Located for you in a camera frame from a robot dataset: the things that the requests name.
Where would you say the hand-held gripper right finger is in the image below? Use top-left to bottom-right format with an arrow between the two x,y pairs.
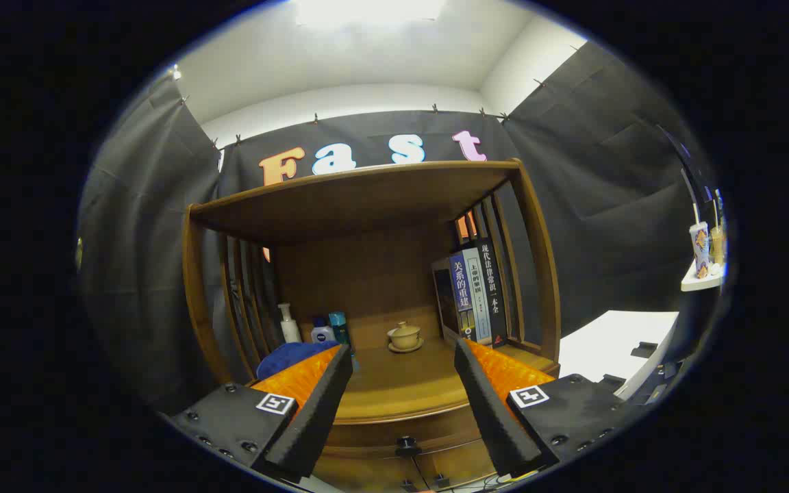
453,338 -> 647,480

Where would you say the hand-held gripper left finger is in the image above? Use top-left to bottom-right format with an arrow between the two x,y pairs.
170,344 -> 354,481

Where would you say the wooden drawer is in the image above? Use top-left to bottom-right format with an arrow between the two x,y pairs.
326,409 -> 484,458

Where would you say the wooden countertop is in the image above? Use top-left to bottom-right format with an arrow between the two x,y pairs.
251,305 -> 561,425

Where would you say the wooden cabinet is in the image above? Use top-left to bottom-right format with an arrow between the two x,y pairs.
182,159 -> 563,493

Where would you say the blue towel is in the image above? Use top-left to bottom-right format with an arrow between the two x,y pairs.
256,340 -> 340,381

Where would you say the teal blue bottle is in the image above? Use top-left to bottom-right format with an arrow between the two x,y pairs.
328,312 -> 352,350

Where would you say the white pump bottle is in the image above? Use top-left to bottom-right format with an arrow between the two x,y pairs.
278,303 -> 301,343

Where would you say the beige lidded teacup with saucer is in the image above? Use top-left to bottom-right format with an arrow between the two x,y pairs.
387,321 -> 425,354

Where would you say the white-spine book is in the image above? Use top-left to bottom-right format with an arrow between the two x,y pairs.
466,246 -> 492,343

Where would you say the black-spine book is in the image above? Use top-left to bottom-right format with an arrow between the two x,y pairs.
477,238 -> 509,348

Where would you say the white box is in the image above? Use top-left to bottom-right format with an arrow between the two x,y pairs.
559,310 -> 680,401

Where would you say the white shelf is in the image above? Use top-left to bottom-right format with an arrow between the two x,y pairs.
681,264 -> 724,293

